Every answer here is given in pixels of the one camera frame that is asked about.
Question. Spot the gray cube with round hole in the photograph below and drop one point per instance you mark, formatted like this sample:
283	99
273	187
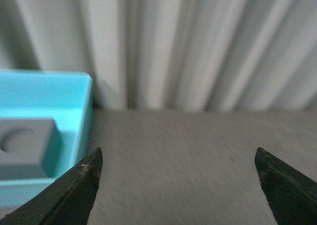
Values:
29	148

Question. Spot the blue plastic box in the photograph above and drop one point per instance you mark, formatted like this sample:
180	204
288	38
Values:
65	97

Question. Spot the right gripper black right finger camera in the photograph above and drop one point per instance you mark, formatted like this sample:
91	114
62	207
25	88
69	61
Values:
291	196

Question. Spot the gray pleated curtain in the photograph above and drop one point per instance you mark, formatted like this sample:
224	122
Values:
191	55

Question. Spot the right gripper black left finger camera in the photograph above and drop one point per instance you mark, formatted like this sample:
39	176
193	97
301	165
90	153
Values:
67	201

